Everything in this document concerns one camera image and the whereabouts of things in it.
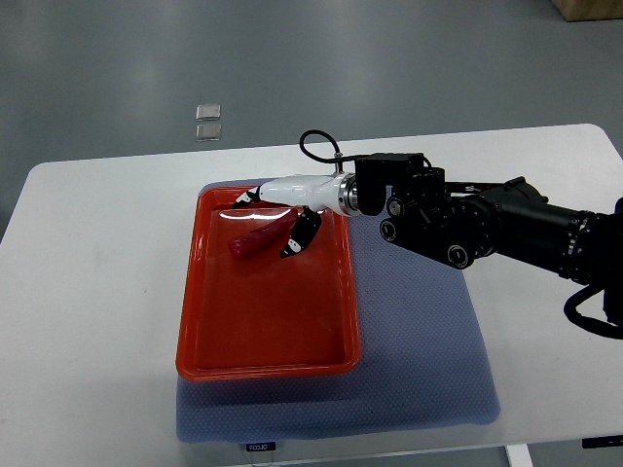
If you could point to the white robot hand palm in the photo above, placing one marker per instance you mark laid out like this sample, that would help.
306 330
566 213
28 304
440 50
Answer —
316 192

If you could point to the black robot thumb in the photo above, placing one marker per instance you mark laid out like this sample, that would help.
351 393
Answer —
303 233

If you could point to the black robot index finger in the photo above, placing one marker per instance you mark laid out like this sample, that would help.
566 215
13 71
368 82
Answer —
247 198

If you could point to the red pepper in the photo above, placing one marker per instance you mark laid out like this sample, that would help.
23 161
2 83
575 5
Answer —
258 239

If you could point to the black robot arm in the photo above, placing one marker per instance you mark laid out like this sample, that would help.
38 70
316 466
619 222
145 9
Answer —
455 223

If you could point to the red plastic tray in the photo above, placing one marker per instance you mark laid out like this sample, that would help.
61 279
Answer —
263 316

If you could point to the lower metal floor plate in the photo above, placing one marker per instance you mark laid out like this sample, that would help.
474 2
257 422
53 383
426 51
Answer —
208 132

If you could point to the metal floor plate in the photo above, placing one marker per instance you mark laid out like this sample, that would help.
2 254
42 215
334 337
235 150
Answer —
208 132
208 112

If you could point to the upper metal floor plate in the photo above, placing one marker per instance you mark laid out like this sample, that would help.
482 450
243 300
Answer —
208 112

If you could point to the blue-grey textured mat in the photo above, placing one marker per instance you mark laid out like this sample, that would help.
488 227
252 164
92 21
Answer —
423 363

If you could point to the black table label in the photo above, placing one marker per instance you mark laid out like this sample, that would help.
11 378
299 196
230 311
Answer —
260 447

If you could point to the wooden box corner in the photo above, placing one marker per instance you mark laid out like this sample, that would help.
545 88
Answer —
589 10

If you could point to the white table leg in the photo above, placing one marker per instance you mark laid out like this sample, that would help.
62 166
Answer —
518 456

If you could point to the dark label right edge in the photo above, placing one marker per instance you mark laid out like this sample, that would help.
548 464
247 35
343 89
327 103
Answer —
602 442

